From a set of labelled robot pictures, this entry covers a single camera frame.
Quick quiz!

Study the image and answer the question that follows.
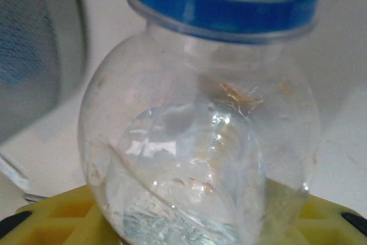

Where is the blue label bottle blue cap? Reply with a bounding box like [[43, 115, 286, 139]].
[[77, 0, 335, 245]]

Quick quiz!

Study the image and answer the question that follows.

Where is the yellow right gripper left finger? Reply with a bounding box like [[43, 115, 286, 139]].
[[0, 184, 124, 245]]

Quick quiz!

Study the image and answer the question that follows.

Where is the translucent grey plastic bin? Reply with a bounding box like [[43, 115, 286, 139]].
[[0, 0, 89, 145]]

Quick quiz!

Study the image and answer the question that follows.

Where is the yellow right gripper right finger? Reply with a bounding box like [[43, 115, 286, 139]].
[[275, 192, 367, 245]]

